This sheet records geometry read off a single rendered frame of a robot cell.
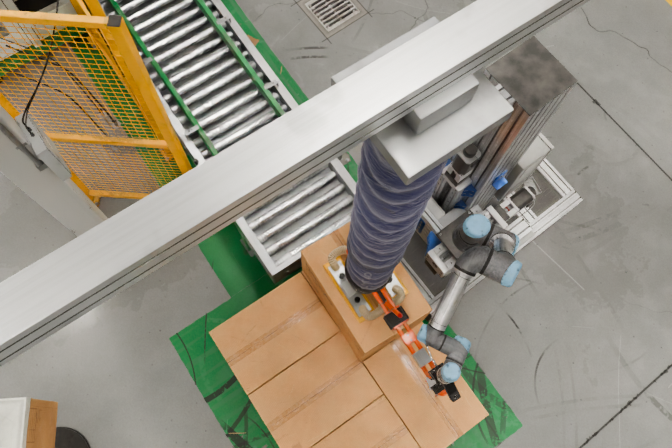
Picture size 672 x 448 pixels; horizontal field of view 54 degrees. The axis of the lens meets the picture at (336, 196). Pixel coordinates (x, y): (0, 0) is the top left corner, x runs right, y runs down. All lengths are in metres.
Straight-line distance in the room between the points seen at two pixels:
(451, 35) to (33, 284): 0.92
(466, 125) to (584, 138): 3.52
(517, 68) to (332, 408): 2.00
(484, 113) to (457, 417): 2.43
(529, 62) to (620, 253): 2.37
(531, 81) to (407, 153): 1.23
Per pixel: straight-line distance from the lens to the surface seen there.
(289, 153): 1.26
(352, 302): 3.30
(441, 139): 1.49
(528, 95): 2.60
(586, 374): 4.54
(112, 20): 2.66
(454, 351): 2.87
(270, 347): 3.70
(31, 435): 3.53
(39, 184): 3.16
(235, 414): 4.23
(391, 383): 3.69
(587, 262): 4.69
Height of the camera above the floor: 4.20
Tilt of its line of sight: 70 degrees down
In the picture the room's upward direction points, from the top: 5 degrees clockwise
